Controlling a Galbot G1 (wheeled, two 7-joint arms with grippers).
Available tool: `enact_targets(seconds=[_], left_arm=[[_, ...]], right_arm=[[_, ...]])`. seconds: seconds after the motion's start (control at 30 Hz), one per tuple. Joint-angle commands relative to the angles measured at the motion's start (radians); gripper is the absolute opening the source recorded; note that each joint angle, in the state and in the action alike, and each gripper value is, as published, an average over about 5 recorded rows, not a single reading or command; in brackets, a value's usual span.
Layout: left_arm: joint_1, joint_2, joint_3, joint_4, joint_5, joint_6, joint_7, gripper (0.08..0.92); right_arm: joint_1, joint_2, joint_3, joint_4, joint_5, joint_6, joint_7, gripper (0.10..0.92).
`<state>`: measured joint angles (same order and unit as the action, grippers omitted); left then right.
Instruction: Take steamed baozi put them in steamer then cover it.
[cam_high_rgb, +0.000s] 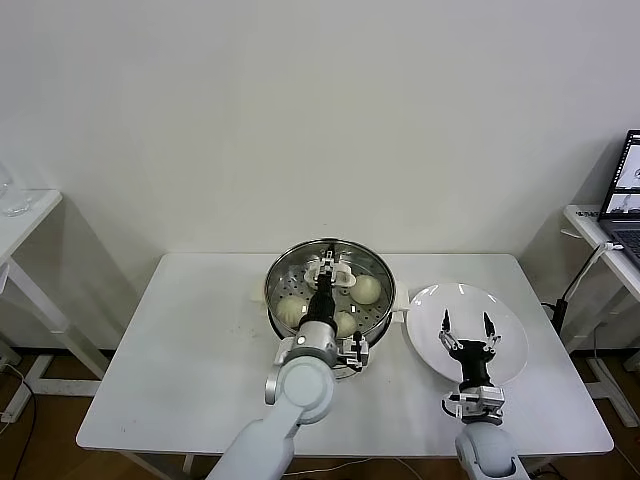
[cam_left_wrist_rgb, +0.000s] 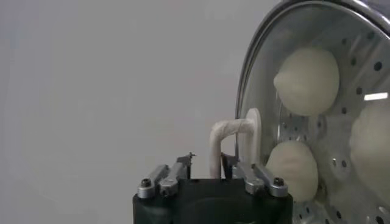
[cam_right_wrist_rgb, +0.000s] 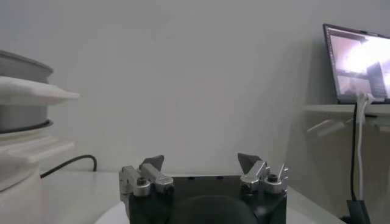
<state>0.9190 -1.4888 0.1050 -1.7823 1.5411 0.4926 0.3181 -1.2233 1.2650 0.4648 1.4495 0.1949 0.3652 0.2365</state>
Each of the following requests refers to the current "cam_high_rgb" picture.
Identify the white electric cooker pot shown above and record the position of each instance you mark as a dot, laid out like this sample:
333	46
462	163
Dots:
402	300

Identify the white table leg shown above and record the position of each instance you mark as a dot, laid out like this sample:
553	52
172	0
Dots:
190	465

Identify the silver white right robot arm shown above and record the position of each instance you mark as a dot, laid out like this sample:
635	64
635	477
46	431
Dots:
490	450

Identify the round glass pot lid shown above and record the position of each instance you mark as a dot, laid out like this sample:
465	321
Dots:
360	262

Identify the white round plate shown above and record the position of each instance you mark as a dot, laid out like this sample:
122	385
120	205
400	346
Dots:
430	330

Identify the clear glass jar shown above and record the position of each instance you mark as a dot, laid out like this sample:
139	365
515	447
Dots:
12	200

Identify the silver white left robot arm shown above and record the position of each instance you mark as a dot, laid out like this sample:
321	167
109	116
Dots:
300	385

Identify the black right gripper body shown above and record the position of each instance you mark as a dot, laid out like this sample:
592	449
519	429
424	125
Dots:
474	357

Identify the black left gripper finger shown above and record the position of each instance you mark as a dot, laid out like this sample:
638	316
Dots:
325	278
327	260

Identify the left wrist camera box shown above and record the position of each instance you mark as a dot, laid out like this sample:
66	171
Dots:
355	350

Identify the black power adapter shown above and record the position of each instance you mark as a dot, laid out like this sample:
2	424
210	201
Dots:
559	312

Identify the grey open laptop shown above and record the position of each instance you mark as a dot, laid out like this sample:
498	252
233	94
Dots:
622	230

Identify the stainless steel steamer basket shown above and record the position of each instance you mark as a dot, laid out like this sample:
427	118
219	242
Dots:
382	322

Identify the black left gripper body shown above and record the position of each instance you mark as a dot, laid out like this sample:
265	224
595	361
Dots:
321	305

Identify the white side table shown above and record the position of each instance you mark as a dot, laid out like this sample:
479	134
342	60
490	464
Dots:
30	220
582	225

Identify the white steamed baozi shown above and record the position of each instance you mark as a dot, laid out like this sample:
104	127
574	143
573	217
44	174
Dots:
346	324
290	310
367	289

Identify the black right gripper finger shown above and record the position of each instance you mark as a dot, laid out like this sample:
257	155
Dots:
446	325
490	330

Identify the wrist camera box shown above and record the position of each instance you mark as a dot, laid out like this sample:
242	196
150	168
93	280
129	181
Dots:
355	350
487	397

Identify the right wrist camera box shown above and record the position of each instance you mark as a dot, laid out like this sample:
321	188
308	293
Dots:
487	397

